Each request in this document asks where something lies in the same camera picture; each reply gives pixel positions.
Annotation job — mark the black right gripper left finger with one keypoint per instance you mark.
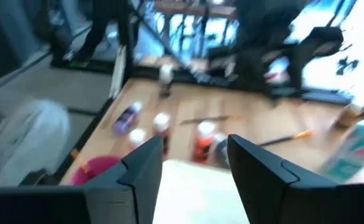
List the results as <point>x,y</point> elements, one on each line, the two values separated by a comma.
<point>128,193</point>

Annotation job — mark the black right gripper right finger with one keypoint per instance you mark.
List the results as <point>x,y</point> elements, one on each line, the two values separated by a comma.
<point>272,193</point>

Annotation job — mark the pink plastic cup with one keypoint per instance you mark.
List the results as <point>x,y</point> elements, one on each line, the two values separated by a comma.
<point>99,169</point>

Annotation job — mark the teal paint bottle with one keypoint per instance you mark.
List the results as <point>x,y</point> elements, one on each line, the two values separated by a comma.
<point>356,149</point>

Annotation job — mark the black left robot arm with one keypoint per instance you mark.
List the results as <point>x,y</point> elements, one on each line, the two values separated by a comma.
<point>262,31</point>

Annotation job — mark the coral red paint bottle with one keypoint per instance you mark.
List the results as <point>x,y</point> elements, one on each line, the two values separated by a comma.
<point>137,137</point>

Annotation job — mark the purple paint bottle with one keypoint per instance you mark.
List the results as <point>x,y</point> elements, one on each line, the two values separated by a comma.
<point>125,119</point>

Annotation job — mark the terracotta paint bottle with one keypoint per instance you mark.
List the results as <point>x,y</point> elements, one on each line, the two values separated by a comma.
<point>162,122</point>

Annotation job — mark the orange paint bottle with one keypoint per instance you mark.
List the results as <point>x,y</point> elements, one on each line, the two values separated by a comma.
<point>204,146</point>

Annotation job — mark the tan paint bottle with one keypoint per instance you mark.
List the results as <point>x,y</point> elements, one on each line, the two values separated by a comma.
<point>165,74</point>

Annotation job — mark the person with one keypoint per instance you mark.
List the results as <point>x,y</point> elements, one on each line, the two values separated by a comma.
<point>100,25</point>
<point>29,140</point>

